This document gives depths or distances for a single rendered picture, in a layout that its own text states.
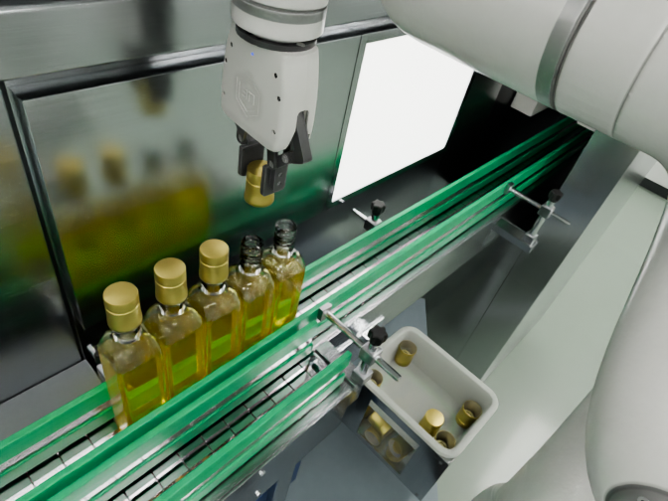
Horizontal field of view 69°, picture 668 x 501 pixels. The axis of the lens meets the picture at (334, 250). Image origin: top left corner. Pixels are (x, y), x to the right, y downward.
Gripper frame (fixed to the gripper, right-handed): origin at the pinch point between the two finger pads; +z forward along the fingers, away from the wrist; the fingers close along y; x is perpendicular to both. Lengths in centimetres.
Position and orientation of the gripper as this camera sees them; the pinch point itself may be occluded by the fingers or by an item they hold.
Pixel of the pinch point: (262, 167)
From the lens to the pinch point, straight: 56.7
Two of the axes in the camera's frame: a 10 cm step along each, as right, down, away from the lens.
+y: 6.7, 6.0, -4.3
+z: -1.9, 7.1, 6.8
